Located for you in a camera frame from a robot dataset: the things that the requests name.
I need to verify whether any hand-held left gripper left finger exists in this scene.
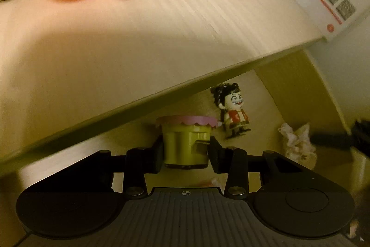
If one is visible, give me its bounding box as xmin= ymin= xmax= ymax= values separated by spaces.
xmin=69 ymin=138 xmax=165 ymax=198

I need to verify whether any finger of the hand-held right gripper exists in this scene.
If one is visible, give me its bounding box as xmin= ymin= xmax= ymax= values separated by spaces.
xmin=311 ymin=132 xmax=354 ymax=148

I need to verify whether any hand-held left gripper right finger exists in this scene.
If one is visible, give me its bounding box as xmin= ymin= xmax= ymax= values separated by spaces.
xmin=210 ymin=136 xmax=310 ymax=198

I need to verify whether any green toy pot pink lid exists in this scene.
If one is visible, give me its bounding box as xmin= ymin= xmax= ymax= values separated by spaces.
xmin=155 ymin=115 xmax=219 ymax=170

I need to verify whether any crumpled white paper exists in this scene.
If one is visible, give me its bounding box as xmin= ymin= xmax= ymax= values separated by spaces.
xmin=277 ymin=122 xmax=318 ymax=170

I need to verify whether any grinning figurine keychain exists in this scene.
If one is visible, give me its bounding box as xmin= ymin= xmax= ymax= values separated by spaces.
xmin=210 ymin=82 xmax=253 ymax=140

